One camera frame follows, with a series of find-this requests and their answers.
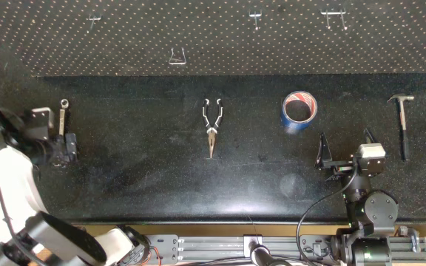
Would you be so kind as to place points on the hammer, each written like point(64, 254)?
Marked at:
point(402, 118)

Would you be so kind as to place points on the mounting rail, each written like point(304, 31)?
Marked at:
point(213, 245)

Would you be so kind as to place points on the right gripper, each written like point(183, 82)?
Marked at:
point(370, 166)

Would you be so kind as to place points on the metal hook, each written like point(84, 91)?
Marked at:
point(177, 62)
point(94, 18)
point(255, 15)
point(333, 13)

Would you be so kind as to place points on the pliers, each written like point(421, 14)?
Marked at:
point(212, 136)

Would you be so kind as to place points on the black pegboard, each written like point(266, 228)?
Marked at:
point(216, 37)

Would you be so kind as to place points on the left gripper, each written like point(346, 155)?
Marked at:
point(52, 151)

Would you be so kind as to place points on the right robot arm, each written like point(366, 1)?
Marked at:
point(377, 212)

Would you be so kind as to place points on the roll of blue tape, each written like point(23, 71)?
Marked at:
point(290, 122)

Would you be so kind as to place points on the wrench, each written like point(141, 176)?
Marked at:
point(62, 118)

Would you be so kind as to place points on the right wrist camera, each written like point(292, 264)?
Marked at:
point(371, 150)

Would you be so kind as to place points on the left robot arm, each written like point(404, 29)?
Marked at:
point(9, 177)

